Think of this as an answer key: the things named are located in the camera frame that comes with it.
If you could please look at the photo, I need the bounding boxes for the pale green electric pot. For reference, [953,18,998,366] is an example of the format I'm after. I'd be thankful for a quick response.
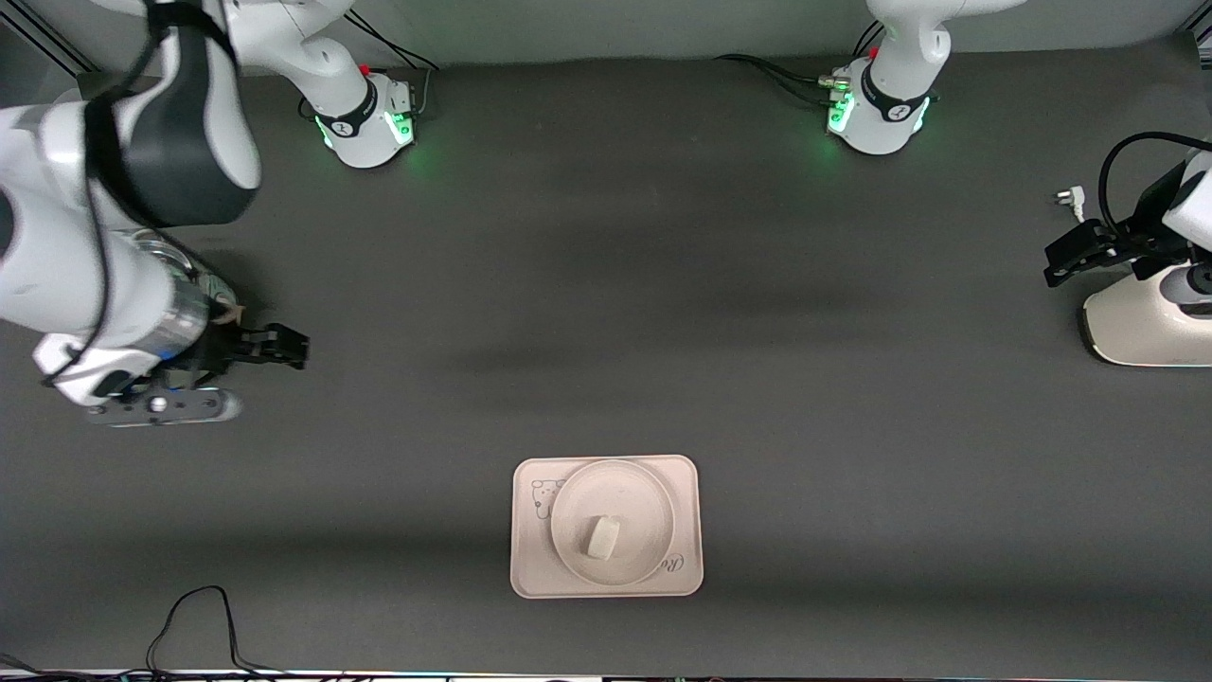
[185,251,245,329]

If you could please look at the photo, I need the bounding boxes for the black loose floor cable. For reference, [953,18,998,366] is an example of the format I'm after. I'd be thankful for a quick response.
[0,585,285,682]

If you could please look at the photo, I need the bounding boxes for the black right arm base cables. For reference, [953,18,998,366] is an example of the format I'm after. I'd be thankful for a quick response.
[358,11,444,119]

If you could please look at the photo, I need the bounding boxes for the round beige plate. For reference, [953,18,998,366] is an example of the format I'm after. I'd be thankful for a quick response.
[550,459,677,587]

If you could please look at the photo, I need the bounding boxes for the cream toaster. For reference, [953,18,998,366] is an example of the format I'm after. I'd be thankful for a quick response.
[1082,265,1212,368]

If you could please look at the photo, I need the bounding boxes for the black left arm base cables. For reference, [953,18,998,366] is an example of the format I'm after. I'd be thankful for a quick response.
[715,19,886,107]

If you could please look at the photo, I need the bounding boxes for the small white bun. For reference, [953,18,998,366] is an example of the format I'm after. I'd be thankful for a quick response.
[583,513,622,560]

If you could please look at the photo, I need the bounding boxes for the black arm base cables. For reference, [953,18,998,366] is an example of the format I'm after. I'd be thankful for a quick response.
[358,11,444,119]
[715,19,886,107]

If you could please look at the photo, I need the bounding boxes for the beige tray with bear print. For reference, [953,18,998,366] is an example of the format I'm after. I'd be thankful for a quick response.
[510,455,704,600]

